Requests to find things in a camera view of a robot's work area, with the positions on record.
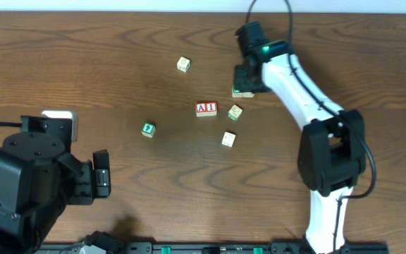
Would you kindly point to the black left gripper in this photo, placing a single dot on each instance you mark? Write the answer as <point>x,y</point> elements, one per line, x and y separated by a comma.
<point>101,173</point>

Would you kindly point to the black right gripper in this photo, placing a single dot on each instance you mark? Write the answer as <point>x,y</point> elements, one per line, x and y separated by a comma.
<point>247,81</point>

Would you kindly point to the red I wooden block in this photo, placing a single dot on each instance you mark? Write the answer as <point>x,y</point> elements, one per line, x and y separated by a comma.
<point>212,108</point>

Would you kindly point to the red A wooden block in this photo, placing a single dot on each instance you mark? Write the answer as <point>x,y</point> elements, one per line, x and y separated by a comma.
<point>201,109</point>

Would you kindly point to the blue 2 wooden block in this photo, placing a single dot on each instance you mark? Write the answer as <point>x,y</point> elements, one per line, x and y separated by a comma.
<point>248,94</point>

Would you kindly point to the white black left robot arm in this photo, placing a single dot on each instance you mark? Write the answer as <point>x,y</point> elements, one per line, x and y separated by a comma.
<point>39,178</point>

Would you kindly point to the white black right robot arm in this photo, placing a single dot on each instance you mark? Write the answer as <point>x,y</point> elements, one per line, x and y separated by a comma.
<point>330,156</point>

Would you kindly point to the green R wooden block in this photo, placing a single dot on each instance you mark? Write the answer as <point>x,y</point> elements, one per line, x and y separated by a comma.
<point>236,93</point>

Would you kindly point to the wooden block green side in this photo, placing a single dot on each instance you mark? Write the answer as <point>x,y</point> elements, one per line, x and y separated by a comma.
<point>234,112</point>

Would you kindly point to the plain wooden block centre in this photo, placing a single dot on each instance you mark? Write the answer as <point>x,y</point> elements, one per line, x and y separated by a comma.
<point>228,139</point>

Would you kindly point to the plain wooden block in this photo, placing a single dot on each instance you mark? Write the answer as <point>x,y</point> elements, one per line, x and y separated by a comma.
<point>183,64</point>
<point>228,139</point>

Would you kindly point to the plain wooden block far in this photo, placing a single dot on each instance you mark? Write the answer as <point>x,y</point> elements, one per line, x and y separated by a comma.
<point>183,64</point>

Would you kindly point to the green lightning wooden block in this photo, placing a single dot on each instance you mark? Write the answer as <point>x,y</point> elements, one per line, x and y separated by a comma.
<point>148,129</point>

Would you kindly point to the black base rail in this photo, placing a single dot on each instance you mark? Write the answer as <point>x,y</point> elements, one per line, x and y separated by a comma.
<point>101,242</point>

